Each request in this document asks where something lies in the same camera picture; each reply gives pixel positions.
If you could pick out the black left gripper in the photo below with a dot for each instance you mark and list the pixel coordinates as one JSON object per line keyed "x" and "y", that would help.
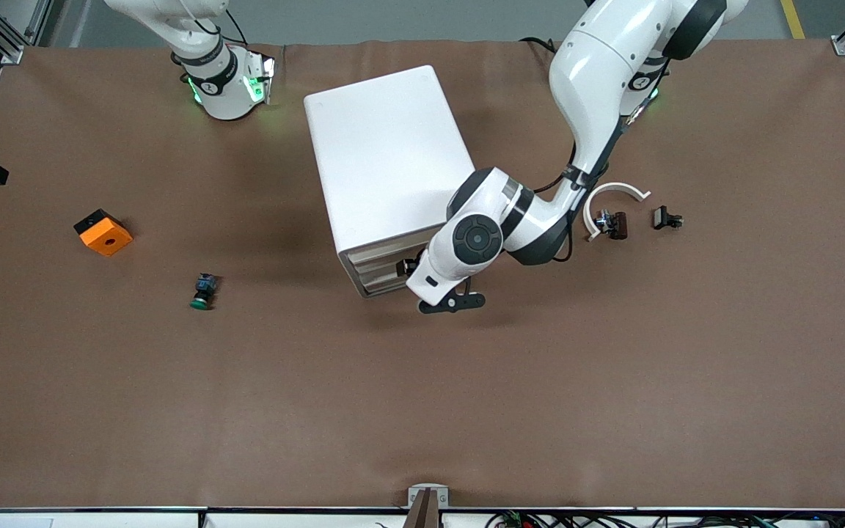
{"x": 413, "y": 266}

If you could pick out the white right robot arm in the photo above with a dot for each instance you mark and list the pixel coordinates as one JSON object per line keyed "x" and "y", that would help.
{"x": 217, "y": 88}

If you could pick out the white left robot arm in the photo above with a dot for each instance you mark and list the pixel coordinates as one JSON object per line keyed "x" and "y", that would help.
{"x": 598, "y": 73}

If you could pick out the green push button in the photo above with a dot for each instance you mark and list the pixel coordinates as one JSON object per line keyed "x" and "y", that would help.
{"x": 204, "y": 287}

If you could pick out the orange box with hole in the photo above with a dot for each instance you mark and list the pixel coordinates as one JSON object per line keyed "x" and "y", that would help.
{"x": 107, "y": 238}

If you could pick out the brown table cloth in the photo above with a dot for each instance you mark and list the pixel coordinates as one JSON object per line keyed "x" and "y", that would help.
{"x": 422, "y": 403}

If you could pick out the small dark brown component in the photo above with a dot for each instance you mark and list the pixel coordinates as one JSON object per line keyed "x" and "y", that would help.
{"x": 617, "y": 224}

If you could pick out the small black component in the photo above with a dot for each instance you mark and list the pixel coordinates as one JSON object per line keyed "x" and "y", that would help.
{"x": 662, "y": 217}

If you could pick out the yellow floor tape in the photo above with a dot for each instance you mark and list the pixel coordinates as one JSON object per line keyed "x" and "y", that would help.
{"x": 793, "y": 18}

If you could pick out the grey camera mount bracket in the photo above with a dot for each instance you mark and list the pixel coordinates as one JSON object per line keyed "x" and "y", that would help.
{"x": 415, "y": 495}

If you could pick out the brown camera pole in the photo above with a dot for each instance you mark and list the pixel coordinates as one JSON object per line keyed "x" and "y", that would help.
{"x": 424, "y": 515}

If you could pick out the white table edge rail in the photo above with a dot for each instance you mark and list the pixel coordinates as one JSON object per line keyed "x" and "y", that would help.
{"x": 100, "y": 519}

